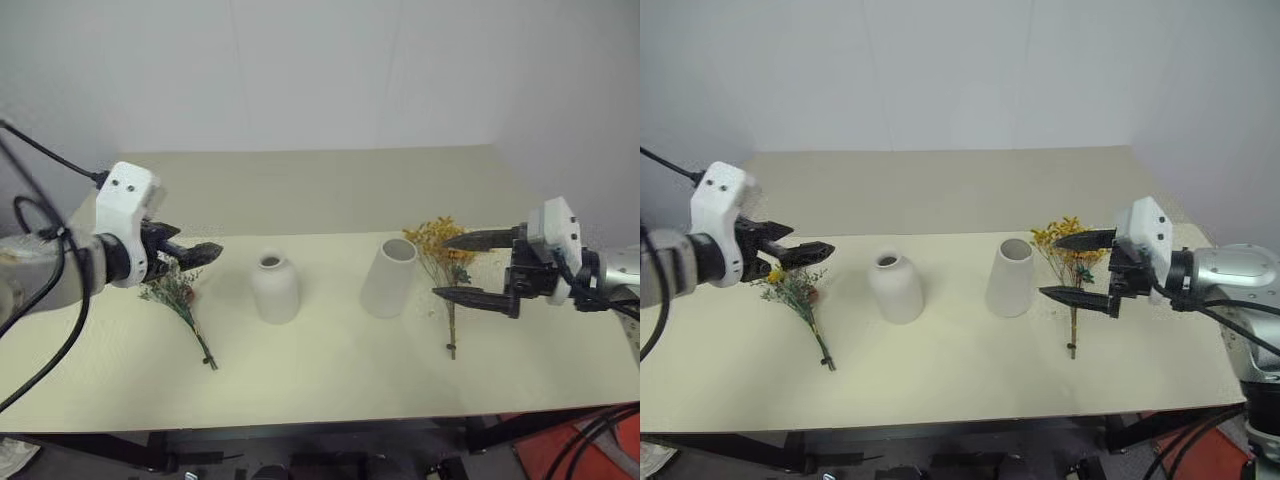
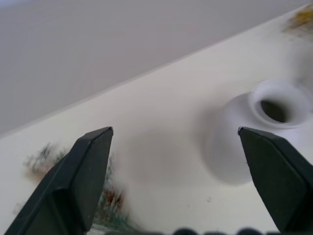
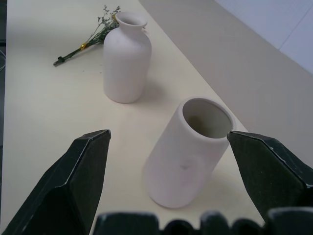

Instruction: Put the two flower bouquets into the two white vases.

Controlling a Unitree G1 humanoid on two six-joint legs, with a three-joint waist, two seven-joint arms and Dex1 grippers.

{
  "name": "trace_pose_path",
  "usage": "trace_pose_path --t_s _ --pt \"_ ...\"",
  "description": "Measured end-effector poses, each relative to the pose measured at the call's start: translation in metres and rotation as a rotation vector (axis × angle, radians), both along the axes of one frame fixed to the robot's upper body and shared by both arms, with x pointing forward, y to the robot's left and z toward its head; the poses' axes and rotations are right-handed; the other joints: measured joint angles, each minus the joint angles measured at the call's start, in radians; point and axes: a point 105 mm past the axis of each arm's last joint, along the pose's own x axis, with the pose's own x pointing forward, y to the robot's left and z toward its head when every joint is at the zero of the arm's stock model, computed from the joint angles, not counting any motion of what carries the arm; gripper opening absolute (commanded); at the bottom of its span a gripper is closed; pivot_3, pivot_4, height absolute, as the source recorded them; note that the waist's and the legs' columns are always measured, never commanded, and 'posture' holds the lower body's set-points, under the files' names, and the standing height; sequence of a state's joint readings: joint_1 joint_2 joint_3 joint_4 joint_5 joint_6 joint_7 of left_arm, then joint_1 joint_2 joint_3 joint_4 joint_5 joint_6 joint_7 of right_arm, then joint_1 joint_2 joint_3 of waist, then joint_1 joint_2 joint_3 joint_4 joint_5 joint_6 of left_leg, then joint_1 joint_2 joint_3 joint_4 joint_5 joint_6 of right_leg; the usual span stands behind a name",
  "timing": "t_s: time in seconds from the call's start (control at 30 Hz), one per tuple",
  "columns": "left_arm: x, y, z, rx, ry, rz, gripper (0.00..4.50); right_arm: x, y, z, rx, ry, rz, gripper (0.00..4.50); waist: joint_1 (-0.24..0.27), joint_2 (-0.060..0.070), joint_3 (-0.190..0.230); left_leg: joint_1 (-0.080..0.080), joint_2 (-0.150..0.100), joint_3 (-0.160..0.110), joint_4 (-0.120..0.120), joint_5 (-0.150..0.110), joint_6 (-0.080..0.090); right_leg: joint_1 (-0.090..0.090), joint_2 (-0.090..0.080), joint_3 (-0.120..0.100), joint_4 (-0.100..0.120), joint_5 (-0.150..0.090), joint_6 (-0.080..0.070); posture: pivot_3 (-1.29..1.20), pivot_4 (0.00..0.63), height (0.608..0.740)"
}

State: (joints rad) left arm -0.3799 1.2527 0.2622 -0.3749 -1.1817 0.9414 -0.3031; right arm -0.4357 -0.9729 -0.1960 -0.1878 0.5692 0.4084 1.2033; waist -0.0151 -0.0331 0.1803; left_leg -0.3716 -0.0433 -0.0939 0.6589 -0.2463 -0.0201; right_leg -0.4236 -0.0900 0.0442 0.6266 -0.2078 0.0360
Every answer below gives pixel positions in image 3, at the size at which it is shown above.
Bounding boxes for white wide-mouth ceramic vase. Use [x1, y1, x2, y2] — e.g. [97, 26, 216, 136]
[143, 97, 238, 209]

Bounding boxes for white narrow-neck ceramic vase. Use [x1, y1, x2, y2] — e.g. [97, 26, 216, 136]
[103, 11, 153, 104]

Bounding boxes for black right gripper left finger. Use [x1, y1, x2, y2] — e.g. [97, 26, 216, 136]
[0, 129, 112, 235]

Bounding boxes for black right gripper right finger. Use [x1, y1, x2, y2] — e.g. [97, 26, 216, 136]
[227, 130, 313, 224]

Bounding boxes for dried flower bunch gold band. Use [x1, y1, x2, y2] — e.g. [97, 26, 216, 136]
[53, 4, 146, 67]

